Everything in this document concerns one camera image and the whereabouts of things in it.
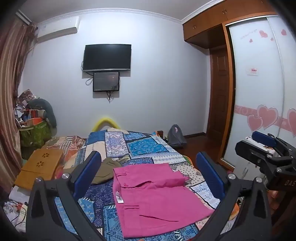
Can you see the pile of clothes and bags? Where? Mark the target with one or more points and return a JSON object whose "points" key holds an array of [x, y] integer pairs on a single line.
{"points": [[22, 104]]}

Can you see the olive green pants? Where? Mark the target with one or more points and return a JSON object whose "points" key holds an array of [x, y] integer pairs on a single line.
{"points": [[104, 171]]}

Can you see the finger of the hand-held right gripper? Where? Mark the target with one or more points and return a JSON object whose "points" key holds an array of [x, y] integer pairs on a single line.
{"points": [[252, 154], [263, 137]]}

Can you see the orange striped blanket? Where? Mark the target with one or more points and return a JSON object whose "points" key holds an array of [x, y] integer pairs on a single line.
{"points": [[69, 143]]}

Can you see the white air conditioner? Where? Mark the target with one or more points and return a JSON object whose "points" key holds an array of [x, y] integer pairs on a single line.
{"points": [[57, 27]]}

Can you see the grey plush pillow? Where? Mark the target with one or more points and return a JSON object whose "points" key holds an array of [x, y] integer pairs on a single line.
{"points": [[49, 113]]}

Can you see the white floral sheet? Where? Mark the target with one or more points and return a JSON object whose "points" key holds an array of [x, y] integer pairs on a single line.
{"points": [[13, 208]]}

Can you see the wooden door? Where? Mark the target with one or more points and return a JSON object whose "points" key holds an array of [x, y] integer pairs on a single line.
{"points": [[219, 92]]}

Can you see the blue patchwork bedspread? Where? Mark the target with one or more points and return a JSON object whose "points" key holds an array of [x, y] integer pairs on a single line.
{"points": [[143, 148]]}

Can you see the black wall television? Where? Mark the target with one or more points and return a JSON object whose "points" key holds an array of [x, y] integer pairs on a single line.
{"points": [[107, 58]]}

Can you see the dark wooden bedpost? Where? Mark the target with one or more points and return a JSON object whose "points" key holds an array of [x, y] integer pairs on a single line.
{"points": [[160, 133]]}

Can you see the wooden lap table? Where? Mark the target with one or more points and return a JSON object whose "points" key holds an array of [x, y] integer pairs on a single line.
{"points": [[37, 171]]}

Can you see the yellow foam tube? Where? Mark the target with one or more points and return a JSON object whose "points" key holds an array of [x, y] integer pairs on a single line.
{"points": [[104, 119]]}

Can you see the grey backpack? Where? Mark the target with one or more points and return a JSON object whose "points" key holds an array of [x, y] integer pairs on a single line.
{"points": [[175, 136]]}

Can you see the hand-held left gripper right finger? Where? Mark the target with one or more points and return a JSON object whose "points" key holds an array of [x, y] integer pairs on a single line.
{"points": [[211, 177]]}

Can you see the small black wall monitor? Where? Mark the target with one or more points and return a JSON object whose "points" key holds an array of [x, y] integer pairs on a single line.
{"points": [[106, 81]]}

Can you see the white heart-print wardrobe door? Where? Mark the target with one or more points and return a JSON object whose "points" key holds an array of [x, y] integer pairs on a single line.
{"points": [[254, 81]]}

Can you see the green patterned bag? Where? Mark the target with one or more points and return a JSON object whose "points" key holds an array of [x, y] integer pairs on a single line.
{"points": [[34, 136]]}

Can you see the brown striped curtain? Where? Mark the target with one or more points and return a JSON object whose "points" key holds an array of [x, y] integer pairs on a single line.
{"points": [[9, 92]]}

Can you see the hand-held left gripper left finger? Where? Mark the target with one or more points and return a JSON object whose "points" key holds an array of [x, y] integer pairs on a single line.
{"points": [[89, 171]]}

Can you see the wooden overhead cabinet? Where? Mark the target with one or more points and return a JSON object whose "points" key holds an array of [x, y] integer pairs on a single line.
{"points": [[203, 30]]}

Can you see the pink pants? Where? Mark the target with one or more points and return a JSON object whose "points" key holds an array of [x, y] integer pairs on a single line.
{"points": [[157, 204]]}

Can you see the white sticker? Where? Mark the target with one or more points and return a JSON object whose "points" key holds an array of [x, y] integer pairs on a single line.
{"points": [[252, 71]]}

